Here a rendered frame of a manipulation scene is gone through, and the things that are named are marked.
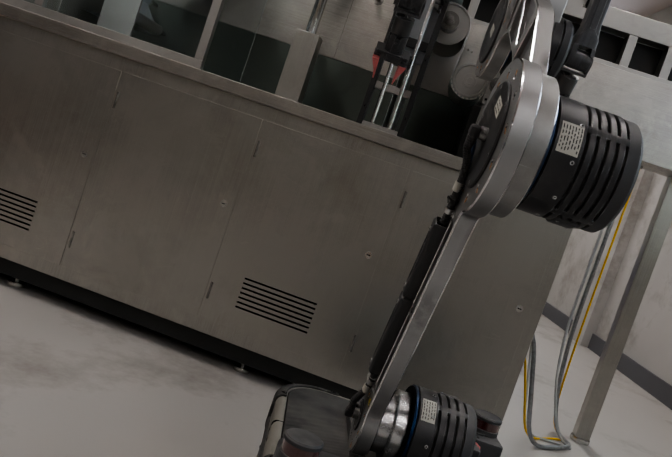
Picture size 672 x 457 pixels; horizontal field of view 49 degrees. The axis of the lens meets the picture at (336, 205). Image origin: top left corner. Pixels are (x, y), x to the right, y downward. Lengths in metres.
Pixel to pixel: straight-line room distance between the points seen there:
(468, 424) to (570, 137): 0.59
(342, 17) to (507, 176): 2.04
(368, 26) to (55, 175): 1.30
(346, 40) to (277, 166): 0.80
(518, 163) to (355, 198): 1.34
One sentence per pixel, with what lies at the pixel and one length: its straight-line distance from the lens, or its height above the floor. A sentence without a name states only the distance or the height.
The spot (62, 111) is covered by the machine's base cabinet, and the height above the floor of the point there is 0.63.
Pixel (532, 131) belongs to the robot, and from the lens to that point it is 1.02.
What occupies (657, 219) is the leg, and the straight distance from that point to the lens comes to 3.21.
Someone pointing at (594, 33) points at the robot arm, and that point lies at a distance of 2.22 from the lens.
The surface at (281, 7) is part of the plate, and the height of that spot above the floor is 1.27.
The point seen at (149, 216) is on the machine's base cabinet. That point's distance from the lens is 2.46.
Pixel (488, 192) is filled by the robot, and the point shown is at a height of 0.80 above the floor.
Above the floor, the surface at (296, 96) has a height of 0.94.
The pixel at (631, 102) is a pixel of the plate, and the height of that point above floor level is 1.33.
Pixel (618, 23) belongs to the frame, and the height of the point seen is 1.60.
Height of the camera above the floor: 0.78
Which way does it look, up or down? 4 degrees down
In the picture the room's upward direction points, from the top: 19 degrees clockwise
